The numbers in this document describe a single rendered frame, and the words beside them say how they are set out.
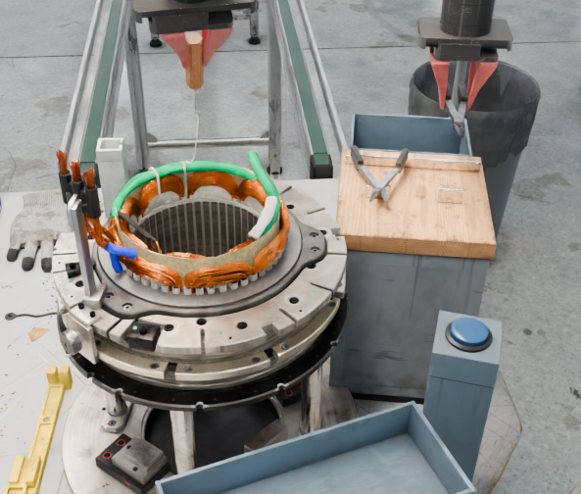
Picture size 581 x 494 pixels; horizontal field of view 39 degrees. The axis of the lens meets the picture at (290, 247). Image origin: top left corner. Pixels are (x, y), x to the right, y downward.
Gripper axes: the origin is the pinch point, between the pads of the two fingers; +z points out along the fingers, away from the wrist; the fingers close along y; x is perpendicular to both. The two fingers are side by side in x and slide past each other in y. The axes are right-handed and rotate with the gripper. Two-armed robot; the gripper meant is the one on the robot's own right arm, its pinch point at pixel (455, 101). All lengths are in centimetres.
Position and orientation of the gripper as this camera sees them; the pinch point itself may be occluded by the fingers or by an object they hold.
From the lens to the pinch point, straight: 102.6
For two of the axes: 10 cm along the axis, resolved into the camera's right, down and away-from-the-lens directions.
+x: -0.7, 5.9, -8.0
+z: 0.0, 8.1, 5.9
